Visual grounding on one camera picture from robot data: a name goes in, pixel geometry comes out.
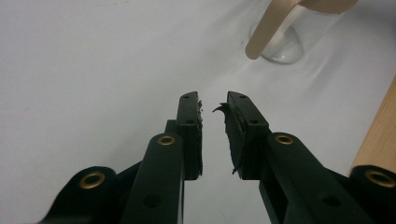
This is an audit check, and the clear glass jar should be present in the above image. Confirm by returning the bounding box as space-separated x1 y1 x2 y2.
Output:
245 0 360 61
248 3 345 65

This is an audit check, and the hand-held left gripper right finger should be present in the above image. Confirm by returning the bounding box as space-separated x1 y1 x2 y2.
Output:
212 91 375 224

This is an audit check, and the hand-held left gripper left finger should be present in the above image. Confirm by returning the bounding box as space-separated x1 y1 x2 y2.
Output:
120 91 205 224

